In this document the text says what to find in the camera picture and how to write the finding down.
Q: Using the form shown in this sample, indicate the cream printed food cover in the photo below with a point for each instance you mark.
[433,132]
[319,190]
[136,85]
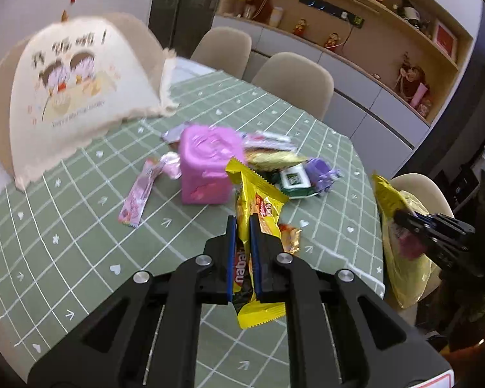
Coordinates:
[85,101]

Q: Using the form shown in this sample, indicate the wooden wall shelf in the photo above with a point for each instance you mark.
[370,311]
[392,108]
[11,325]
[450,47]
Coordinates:
[372,32]

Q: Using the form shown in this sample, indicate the purple white wrapper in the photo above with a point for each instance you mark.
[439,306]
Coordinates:
[173,134]

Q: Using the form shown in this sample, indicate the white jar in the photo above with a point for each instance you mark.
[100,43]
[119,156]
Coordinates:
[277,16]

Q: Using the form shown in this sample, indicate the yellow snack packet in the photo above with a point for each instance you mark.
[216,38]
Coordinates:
[396,275]

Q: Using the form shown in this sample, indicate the pink mini trash bin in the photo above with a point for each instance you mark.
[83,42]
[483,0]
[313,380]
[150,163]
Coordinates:
[210,161]

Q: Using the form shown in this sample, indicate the black power strip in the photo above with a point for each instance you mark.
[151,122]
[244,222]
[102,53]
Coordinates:
[327,6]

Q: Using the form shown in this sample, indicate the purple toy cart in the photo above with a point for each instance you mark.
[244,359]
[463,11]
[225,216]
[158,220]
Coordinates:
[323,173]

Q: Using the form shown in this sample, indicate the red picture frame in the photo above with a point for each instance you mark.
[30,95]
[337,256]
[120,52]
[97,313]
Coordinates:
[444,39]

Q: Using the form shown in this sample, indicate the person's right hand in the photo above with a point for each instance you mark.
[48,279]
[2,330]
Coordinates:
[469,311]

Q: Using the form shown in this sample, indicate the green checked tablecloth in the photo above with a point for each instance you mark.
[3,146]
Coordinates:
[85,250]

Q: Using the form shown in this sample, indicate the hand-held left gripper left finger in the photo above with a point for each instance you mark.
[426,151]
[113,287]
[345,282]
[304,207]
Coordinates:
[231,258]

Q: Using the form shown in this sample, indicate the green white packet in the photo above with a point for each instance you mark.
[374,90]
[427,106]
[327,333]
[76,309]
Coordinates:
[293,180]

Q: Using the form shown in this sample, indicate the white pink wrapper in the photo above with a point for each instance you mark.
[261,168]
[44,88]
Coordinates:
[266,139]

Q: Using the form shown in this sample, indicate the wine bottle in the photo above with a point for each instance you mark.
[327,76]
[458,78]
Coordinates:
[410,10]

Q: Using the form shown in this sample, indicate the pink striped wrapper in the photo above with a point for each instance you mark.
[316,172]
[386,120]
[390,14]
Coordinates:
[139,194]

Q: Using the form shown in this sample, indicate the orange snack wrapper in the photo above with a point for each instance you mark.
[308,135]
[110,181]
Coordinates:
[291,237]

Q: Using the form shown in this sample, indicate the small red figurine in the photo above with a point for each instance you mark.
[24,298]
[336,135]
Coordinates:
[332,41]
[301,27]

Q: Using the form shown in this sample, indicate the brown red figurine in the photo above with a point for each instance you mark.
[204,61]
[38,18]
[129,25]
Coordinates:
[258,4]

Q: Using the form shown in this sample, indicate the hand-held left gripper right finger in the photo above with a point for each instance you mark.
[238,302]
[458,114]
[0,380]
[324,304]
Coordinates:
[254,250]

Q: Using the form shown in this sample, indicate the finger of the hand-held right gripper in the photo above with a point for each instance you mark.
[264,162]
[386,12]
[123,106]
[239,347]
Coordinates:
[432,223]
[444,243]

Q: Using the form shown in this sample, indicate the beige chair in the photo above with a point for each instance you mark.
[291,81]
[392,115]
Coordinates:
[222,50]
[424,190]
[295,81]

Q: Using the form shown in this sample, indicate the brown doll figurine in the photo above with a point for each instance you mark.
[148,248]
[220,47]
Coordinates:
[412,79]

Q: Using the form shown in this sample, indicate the yellow wafer wrapper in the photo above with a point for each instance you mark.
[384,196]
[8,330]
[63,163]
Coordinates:
[244,194]

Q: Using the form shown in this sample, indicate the grey cabinet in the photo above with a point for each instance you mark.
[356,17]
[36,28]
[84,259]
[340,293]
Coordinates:
[355,105]

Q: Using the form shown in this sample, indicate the gold foil wrapper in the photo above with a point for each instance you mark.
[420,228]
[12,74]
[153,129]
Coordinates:
[275,158]

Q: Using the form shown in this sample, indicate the pink ribbon wrapper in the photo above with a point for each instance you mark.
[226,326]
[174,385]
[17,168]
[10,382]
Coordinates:
[172,165]

